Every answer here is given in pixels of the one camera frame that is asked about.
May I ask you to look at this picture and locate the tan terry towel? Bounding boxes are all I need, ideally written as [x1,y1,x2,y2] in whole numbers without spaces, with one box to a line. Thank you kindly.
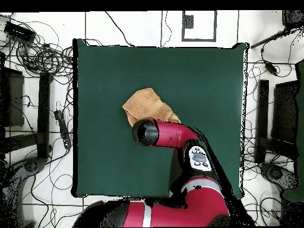
[122,87,182,128]

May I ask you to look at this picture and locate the black flat case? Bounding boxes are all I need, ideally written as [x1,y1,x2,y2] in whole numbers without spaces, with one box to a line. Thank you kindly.
[0,67,25,128]
[271,80,300,143]

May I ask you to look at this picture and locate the dark green table cloth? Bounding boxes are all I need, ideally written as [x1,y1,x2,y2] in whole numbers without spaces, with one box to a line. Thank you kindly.
[72,38,249,199]

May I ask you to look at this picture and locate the black power strip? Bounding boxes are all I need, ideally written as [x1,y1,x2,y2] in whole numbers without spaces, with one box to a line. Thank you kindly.
[53,109,72,150]

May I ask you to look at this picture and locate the black stand bar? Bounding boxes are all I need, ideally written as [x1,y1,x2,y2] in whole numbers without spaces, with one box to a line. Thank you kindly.
[255,79,270,164]
[36,72,52,160]

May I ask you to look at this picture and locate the small grey square plate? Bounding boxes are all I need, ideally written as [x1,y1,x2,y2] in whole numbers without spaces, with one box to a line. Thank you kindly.
[183,14,194,29]

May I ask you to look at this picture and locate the black power adapter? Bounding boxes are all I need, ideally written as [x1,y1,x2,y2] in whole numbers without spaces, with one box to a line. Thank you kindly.
[262,59,279,77]

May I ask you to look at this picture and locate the black box on floor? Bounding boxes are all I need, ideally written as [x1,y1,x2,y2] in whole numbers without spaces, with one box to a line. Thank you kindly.
[4,21,36,43]

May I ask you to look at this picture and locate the black tripod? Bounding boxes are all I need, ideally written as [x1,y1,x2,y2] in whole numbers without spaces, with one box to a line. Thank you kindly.
[250,10,304,49]

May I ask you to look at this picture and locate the grey floor frame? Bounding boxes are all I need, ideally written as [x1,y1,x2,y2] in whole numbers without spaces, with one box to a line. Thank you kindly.
[181,10,217,43]

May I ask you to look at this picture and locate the tangled black cables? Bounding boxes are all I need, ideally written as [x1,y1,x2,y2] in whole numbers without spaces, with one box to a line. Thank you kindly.
[0,14,74,79]

